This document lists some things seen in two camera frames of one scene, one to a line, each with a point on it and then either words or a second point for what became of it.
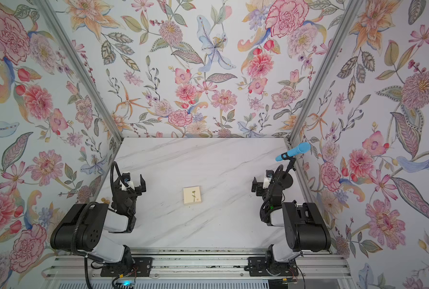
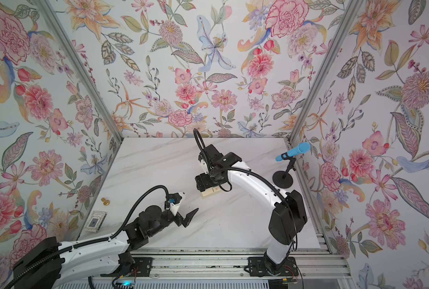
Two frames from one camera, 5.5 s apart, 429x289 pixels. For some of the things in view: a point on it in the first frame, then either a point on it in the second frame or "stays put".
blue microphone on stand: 288,179 stays put
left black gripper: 143,186 -> 187,221
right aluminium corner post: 351,11 stays put
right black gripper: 258,185 -> 202,182
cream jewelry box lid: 191,195 -> 210,191
